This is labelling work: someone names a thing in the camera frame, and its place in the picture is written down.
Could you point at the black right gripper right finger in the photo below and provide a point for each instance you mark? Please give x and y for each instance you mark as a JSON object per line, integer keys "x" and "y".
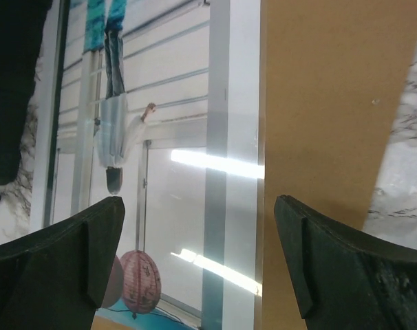
{"x": 344, "y": 278}

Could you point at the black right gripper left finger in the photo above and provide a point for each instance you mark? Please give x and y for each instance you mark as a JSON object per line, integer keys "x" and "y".
{"x": 56, "y": 278}

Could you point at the printed lantern photo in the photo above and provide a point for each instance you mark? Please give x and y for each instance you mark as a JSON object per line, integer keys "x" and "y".
{"x": 187, "y": 257}

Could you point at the brown fibreboard backing board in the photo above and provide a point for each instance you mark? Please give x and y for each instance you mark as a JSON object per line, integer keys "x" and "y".
{"x": 330, "y": 77}

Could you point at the black plastic toolbox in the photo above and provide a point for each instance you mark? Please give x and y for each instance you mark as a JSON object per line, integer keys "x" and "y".
{"x": 21, "y": 34}

